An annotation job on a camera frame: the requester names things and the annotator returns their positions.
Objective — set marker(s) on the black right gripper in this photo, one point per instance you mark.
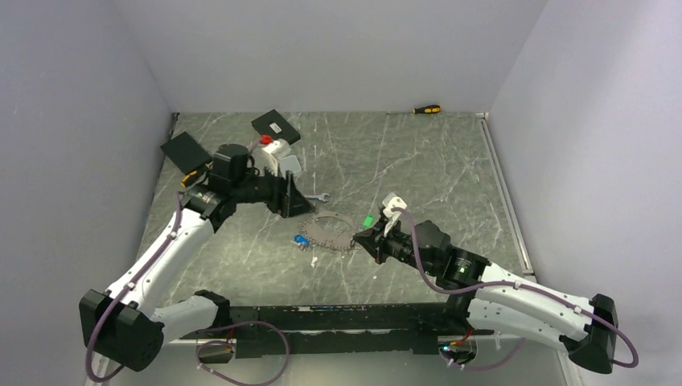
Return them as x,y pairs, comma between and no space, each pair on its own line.
375,240

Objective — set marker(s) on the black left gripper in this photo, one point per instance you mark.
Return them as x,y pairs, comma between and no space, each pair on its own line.
286,199

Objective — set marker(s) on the green key tag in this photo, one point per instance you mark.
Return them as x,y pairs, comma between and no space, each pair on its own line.
368,221

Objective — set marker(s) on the round metal keyring plate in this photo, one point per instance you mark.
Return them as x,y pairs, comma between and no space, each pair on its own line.
326,238

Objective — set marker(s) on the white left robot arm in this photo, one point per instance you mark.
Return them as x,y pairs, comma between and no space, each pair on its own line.
125,322

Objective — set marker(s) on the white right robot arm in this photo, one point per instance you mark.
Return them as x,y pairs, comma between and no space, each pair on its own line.
506,298

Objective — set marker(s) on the blue key tag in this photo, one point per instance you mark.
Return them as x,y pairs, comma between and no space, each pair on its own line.
301,242

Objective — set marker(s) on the small silver wrench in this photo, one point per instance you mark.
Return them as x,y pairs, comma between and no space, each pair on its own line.
323,197

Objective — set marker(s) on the clear plastic container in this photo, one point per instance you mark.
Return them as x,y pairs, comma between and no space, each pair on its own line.
290,164

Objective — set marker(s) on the black box with label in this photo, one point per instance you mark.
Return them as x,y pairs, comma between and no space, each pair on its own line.
276,126

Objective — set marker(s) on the yellow black screwdriver left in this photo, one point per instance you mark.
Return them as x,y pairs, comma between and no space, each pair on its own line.
196,176

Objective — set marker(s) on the yellow black screwdriver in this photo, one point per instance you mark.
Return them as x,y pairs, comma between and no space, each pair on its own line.
424,110
196,176

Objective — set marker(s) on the plain black box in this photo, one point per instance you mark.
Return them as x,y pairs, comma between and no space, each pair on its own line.
186,153

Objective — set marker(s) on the yellow black screwdriver far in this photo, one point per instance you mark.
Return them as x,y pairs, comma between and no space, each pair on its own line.
424,110

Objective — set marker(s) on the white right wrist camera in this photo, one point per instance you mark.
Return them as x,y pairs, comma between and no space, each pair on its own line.
393,205

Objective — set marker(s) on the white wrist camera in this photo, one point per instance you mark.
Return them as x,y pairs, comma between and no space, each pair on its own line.
275,150
393,205

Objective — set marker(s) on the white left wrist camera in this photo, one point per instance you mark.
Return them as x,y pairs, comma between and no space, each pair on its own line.
275,150

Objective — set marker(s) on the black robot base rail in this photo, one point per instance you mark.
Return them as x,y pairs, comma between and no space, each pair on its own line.
418,328

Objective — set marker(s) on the aluminium frame rail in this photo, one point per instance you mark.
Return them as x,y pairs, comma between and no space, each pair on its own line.
434,163

